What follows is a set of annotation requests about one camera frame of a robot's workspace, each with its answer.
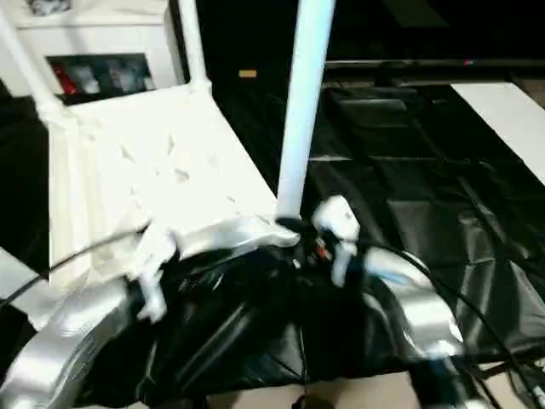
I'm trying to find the toy figures behind cabinet glass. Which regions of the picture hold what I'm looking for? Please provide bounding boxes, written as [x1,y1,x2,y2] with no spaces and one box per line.
[49,55,156,96]

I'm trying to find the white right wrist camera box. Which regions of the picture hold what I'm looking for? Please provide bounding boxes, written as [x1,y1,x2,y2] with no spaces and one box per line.
[311,194,362,289]

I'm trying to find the black tv cabinet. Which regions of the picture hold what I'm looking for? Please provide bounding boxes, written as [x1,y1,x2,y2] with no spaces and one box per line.
[194,0,545,82]

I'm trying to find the grey plush toy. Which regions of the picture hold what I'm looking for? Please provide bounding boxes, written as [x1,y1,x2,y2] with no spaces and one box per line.
[26,0,73,16]

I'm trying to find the white plastic table leg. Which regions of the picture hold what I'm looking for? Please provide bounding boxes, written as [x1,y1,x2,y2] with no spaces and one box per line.
[177,0,214,93]
[274,0,337,221]
[0,247,65,329]
[0,9,69,122]

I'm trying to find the white plastic table top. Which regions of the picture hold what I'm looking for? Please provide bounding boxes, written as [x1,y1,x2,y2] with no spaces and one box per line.
[43,78,301,286]

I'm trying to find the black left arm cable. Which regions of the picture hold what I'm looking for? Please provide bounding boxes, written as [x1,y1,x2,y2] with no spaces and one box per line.
[0,228,150,309]

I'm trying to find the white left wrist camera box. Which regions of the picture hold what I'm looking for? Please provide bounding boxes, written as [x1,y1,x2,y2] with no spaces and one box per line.
[132,222,181,323]

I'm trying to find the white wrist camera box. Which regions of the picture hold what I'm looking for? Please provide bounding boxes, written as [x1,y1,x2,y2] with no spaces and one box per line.
[132,222,181,323]
[311,194,362,289]

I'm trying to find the black work mat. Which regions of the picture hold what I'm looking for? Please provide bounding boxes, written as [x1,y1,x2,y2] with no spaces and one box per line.
[0,68,545,408]

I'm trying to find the white cabinet with glass doors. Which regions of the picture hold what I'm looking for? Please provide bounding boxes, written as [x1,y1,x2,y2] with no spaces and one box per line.
[0,0,184,99]

